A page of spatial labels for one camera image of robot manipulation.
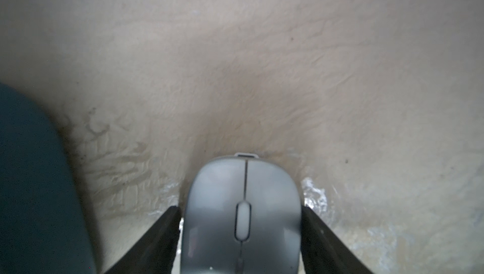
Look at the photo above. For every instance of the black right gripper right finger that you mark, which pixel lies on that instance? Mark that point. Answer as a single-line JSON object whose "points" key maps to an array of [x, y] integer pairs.
{"points": [[322, 251]]}

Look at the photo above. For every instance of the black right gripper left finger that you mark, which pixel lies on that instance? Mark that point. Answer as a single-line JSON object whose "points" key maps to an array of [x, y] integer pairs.
{"points": [[155, 252]]}

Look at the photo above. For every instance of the grey mouse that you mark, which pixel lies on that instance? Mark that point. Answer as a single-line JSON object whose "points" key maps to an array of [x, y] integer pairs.
{"points": [[242, 215]]}

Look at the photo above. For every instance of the teal storage box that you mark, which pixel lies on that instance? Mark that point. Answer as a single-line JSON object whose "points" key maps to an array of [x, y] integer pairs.
{"points": [[42, 223]]}

